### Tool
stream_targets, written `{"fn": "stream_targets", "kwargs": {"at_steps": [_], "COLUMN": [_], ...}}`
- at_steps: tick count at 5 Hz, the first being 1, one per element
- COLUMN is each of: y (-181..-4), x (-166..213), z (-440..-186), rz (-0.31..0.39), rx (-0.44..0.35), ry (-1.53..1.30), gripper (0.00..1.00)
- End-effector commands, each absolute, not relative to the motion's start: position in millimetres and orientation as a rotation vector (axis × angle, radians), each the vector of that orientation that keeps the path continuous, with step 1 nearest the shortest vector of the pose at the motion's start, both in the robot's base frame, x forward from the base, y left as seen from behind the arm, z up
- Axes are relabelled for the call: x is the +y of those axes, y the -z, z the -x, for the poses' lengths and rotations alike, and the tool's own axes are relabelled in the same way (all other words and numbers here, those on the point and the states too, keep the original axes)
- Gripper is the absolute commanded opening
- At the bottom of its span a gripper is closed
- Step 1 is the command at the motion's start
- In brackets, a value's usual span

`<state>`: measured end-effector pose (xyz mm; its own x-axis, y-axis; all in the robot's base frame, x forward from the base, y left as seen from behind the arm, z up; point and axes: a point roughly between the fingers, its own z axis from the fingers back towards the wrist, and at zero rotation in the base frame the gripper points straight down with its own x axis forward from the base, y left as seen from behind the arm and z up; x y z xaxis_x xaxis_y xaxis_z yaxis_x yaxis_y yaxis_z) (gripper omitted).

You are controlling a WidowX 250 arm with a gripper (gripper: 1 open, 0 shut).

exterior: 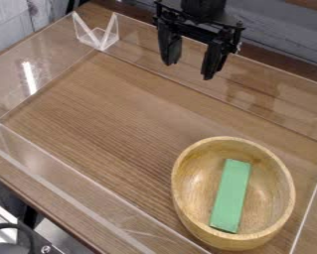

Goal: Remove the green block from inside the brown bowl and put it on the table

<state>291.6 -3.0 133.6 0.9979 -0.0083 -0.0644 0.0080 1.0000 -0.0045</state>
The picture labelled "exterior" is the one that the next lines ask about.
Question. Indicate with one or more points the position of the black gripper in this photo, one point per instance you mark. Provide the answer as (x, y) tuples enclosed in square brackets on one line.
[(204, 21)]

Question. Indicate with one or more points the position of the green rectangular block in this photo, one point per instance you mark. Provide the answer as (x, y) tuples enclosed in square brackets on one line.
[(231, 195)]

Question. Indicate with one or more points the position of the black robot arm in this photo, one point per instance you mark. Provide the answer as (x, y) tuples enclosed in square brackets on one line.
[(200, 20)]

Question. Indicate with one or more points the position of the brown wooden bowl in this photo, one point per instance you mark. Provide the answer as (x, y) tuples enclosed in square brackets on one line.
[(270, 197)]

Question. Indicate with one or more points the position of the clear acrylic corner bracket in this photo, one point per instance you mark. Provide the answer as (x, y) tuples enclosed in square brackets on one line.
[(97, 37)]

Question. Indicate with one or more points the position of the clear acrylic enclosure wall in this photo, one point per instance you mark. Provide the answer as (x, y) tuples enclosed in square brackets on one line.
[(96, 123)]

